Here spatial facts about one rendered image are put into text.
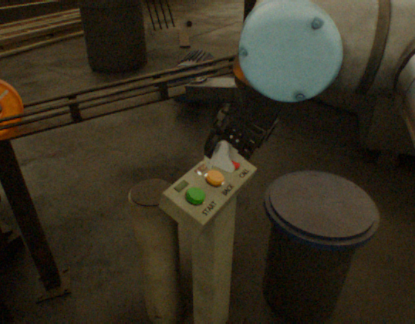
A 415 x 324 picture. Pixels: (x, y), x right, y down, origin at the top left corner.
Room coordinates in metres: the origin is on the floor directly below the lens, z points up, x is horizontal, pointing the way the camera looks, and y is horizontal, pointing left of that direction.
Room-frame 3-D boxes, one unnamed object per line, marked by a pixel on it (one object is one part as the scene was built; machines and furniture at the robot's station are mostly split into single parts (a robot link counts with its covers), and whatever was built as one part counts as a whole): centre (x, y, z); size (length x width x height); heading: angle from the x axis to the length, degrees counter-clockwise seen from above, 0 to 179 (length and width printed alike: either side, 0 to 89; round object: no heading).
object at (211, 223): (0.61, -0.02, 0.31); 0.24 x 0.16 x 0.62; 146
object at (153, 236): (0.67, 0.13, 0.26); 0.12 x 0.12 x 0.52
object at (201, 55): (2.55, 0.06, 0.17); 0.57 x 0.31 x 0.34; 166
